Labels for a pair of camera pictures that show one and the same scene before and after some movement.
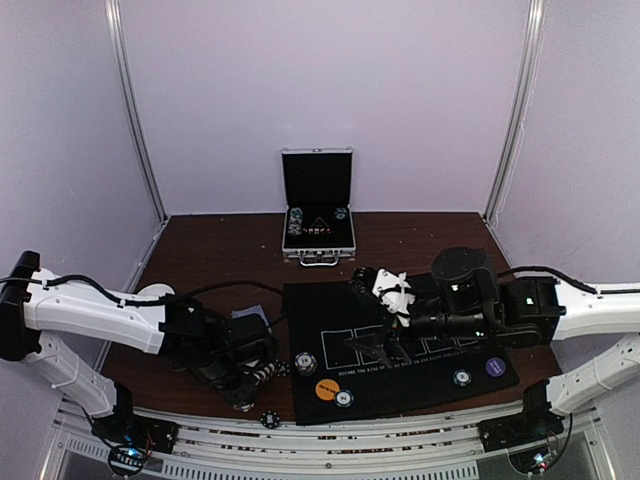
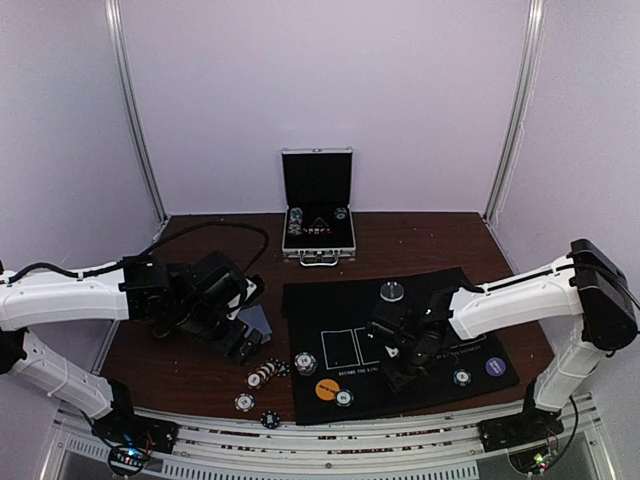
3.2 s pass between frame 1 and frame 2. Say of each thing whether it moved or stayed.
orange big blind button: stayed
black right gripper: moved
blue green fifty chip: stayed
